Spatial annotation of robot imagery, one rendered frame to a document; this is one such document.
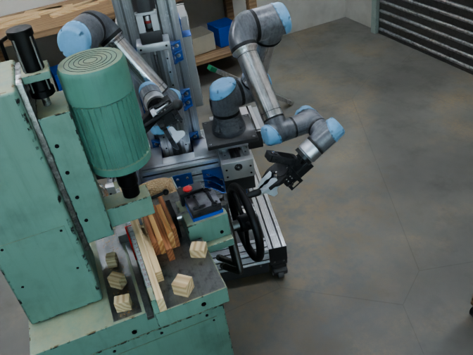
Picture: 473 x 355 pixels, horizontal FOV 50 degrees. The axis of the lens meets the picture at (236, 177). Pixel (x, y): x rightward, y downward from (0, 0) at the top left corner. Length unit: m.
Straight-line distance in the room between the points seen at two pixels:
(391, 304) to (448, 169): 1.16
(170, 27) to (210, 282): 1.14
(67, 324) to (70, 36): 0.93
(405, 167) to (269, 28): 1.79
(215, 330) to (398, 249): 1.37
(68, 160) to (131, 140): 0.17
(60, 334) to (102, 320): 0.12
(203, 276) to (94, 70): 0.64
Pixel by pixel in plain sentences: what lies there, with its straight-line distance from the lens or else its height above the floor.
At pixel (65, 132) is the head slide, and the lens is 1.35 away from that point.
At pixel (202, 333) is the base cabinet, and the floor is 0.62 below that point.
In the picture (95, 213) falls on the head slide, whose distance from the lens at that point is 1.49.
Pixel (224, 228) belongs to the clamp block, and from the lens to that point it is 1.62.
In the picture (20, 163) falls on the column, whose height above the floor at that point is 1.34.
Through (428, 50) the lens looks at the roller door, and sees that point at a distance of 4.87.
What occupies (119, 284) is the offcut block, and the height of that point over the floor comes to 0.82.
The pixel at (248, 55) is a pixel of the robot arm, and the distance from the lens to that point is 1.78.
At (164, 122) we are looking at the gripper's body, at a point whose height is 1.16.
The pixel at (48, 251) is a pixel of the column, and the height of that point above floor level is 1.05.
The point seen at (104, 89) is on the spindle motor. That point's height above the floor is 1.46.
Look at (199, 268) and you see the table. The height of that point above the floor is 0.90.
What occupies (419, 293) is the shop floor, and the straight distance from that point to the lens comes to 2.63.
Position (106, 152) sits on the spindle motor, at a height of 1.28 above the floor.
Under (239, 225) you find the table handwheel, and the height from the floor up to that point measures 0.82.
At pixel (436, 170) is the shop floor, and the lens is 3.40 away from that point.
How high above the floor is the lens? 1.97
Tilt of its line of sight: 36 degrees down
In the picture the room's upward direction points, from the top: 9 degrees counter-clockwise
